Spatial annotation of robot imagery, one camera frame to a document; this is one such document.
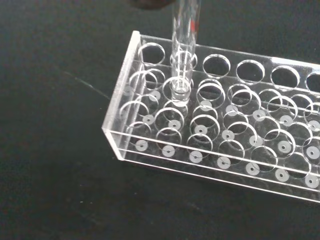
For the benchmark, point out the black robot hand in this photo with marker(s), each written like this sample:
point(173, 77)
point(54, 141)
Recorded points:
point(150, 3)

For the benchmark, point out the clear acrylic test tube rack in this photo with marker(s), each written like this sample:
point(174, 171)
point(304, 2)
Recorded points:
point(225, 140)

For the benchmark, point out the black bench cloth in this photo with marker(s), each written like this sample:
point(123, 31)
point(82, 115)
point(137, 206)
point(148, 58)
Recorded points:
point(50, 125)

